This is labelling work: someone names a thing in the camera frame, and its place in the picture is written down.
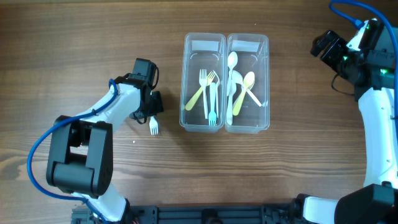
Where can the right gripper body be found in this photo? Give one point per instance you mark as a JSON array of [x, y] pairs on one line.
[[338, 56]]

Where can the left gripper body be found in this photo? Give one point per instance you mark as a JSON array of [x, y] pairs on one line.
[[156, 104]]

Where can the white plastic fork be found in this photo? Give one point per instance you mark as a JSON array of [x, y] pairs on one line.
[[203, 82], [154, 126]]

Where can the light blue plastic fork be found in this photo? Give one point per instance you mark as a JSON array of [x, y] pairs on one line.
[[212, 114]]

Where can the yellow plastic fork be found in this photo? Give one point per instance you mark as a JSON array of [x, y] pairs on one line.
[[196, 96]]

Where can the white plastic spoon thick handle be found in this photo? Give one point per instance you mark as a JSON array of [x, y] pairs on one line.
[[229, 111]]

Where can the white plastic spoon long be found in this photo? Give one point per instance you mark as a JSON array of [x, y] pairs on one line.
[[238, 78]]

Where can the yellow plastic spoon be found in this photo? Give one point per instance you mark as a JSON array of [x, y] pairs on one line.
[[247, 80]]

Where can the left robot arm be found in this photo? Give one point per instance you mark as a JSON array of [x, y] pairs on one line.
[[80, 161]]

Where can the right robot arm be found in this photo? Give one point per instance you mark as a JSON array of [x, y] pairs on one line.
[[376, 202]]

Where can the left clear plastic container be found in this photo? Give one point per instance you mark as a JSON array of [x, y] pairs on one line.
[[202, 51]]

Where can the clear plastic container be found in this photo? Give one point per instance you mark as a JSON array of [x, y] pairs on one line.
[[202, 51], [253, 56]]

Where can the right clear plastic container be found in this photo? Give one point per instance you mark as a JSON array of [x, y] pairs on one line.
[[253, 56]]

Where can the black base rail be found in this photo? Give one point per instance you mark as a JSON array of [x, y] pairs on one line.
[[261, 214]]

